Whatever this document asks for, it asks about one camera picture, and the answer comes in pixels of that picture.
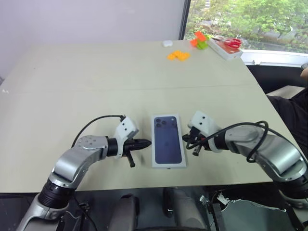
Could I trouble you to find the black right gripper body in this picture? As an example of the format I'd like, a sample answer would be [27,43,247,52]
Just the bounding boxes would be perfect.
[189,128,209,150]

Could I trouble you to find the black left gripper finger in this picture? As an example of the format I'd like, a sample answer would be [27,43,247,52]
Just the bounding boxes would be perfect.
[127,151,136,168]
[133,138,153,151]

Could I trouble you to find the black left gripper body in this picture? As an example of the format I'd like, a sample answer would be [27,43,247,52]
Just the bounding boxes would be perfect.
[122,139,136,158]

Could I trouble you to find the white phone box lid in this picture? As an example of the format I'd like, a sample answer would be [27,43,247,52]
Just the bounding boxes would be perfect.
[151,114,188,170]

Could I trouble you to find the white tray with red scissors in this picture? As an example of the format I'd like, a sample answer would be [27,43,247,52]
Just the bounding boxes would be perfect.
[207,37,244,61]

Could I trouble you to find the dark grey rounded shape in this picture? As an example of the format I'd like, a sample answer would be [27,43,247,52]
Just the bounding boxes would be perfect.
[112,193,141,231]
[163,187,208,231]

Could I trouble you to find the white plug connector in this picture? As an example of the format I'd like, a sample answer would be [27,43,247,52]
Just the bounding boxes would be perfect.
[216,192,230,206]

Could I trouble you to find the black clamp under table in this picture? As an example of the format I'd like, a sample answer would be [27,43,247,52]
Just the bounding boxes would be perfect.
[78,202,91,231]

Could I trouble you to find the black metal stand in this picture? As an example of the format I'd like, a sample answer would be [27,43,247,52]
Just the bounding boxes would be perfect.
[208,203,226,231]

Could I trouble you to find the orange blocks pile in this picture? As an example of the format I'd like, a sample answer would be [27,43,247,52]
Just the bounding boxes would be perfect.
[167,49,192,63]

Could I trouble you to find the person in black clothes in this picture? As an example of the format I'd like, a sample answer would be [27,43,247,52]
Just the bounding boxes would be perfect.
[265,62,308,151]

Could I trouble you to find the orange and green toy bricks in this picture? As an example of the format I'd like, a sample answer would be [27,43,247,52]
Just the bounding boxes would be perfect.
[189,30,210,51]

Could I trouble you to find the beige side table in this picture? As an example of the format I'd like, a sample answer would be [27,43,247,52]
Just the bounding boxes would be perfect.
[266,85,305,100]

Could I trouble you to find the white window sill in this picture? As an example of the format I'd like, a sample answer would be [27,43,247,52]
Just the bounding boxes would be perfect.
[240,49,308,67]

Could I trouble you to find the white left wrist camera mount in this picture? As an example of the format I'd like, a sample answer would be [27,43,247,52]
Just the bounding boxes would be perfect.
[113,115,140,160]

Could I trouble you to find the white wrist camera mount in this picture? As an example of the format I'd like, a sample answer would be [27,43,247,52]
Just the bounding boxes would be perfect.
[187,110,223,154]
[113,115,140,160]

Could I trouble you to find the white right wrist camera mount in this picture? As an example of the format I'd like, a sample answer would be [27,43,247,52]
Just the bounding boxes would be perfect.
[187,110,223,154]

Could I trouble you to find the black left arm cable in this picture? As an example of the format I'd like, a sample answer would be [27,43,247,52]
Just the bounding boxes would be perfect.
[71,114,126,148]

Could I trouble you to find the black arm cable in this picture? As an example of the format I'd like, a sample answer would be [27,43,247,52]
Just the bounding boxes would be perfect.
[71,114,126,148]
[185,120,270,163]

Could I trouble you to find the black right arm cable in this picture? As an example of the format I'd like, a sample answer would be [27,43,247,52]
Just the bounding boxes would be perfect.
[185,120,270,163]

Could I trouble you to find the red handled scissors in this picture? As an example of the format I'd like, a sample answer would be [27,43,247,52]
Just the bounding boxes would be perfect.
[221,37,243,49]

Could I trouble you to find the dark window frame post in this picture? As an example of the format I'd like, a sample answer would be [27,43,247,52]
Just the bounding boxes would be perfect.
[178,0,193,41]

